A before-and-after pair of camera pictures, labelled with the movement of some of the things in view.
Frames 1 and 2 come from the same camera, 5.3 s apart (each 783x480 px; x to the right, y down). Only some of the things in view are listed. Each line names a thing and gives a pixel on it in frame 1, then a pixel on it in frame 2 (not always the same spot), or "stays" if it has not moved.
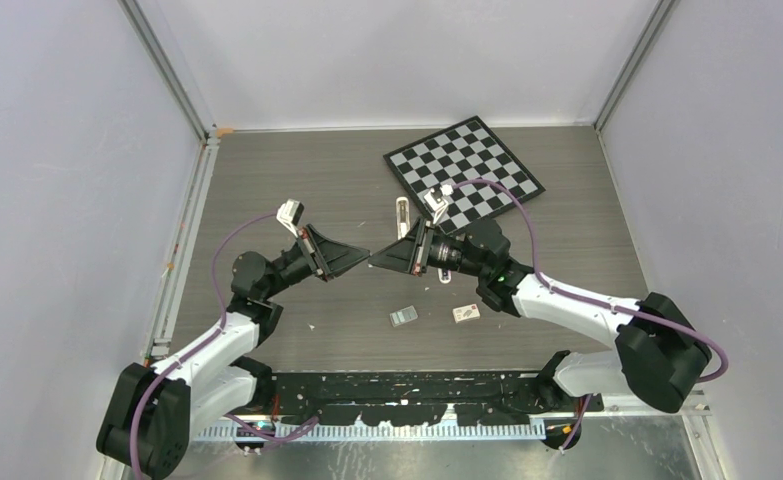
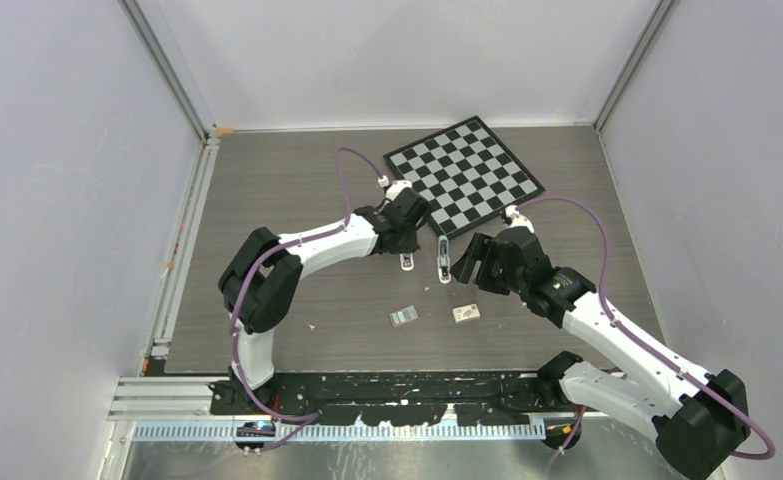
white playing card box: (470, 312) stays
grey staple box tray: (404, 315) stays
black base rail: (421, 398) stays
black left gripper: (324, 256) -> (411, 245)
